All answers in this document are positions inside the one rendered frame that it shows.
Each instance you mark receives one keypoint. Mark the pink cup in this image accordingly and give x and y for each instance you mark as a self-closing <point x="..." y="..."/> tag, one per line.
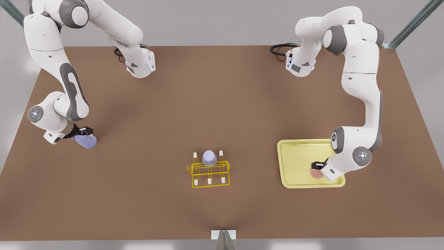
<point x="315" y="173"/>

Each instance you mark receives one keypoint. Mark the lavender cup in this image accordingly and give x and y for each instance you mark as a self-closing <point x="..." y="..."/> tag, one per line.
<point x="86" y="141"/>
<point x="209" y="158"/>

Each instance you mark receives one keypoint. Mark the silver frame post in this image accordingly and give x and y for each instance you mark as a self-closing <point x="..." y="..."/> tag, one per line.
<point x="224" y="240"/>
<point x="409" y="25"/>
<point x="14" y="12"/>

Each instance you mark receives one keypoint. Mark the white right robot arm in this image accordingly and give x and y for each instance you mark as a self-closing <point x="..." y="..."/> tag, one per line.
<point x="48" y="52"/>

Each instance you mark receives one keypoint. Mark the yellow tray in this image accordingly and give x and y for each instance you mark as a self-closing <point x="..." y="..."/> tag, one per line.
<point x="298" y="163"/>

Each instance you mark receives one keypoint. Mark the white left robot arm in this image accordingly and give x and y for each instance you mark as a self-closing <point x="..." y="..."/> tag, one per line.
<point x="360" y="69"/>

